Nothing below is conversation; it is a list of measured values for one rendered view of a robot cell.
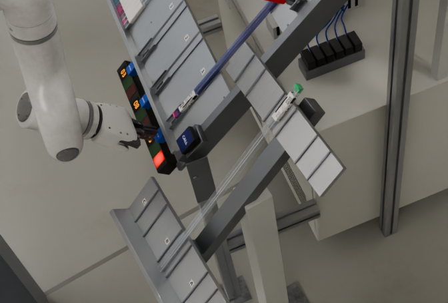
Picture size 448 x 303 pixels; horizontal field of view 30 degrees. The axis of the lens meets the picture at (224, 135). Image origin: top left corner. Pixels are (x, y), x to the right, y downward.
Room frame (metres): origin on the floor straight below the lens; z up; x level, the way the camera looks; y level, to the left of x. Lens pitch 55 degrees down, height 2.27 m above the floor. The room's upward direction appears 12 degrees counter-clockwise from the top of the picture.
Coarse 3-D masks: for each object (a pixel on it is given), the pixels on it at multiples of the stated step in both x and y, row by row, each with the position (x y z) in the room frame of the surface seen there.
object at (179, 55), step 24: (168, 0) 1.43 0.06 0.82; (144, 24) 1.43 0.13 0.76; (168, 24) 1.37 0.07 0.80; (192, 24) 1.32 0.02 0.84; (144, 48) 1.37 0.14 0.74; (168, 48) 1.32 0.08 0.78; (192, 48) 1.26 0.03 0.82; (168, 72) 1.26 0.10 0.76; (192, 72) 1.21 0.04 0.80; (168, 96) 1.21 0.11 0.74; (216, 96) 1.11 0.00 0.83; (168, 120) 1.15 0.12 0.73; (192, 120) 1.11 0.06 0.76
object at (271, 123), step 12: (300, 84) 0.90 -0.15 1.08; (264, 132) 0.87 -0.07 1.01; (252, 144) 0.86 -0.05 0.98; (240, 168) 0.84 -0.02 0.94; (228, 180) 0.84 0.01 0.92; (216, 192) 0.83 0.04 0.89; (204, 216) 0.81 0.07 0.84; (192, 228) 0.81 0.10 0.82; (180, 240) 0.80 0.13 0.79; (168, 252) 0.80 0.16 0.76; (168, 264) 0.78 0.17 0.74
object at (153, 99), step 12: (108, 0) 1.57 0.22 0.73; (120, 24) 1.47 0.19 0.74; (132, 48) 1.39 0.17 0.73; (132, 60) 1.35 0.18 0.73; (144, 72) 1.31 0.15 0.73; (144, 84) 1.27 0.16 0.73; (156, 96) 1.23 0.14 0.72; (156, 108) 1.19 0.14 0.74; (168, 132) 1.11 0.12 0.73; (168, 144) 1.08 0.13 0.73
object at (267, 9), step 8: (264, 8) 1.19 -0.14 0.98; (272, 8) 1.18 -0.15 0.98; (256, 16) 1.19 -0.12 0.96; (264, 16) 1.18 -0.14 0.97; (256, 24) 1.18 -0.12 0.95; (248, 32) 1.17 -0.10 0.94; (240, 40) 1.17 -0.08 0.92; (232, 48) 1.17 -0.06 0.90; (224, 56) 1.17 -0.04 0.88; (216, 64) 1.17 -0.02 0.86; (224, 64) 1.16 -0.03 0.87; (216, 72) 1.16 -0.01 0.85; (208, 80) 1.15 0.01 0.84; (200, 88) 1.15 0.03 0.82; (176, 112) 1.15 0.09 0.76
